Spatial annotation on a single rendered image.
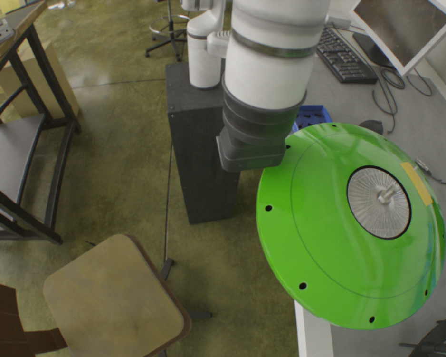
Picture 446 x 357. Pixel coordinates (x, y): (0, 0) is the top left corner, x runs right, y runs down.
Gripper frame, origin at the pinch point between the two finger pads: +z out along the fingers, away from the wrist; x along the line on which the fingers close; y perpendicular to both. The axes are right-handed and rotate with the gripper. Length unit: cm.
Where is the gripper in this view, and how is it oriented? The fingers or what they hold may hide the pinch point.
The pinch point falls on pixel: (241, 166)
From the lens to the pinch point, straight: 38.9
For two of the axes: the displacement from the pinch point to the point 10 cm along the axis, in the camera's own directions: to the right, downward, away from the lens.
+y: 1.8, 8.5, -5.0
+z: -0.4, 5.1, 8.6
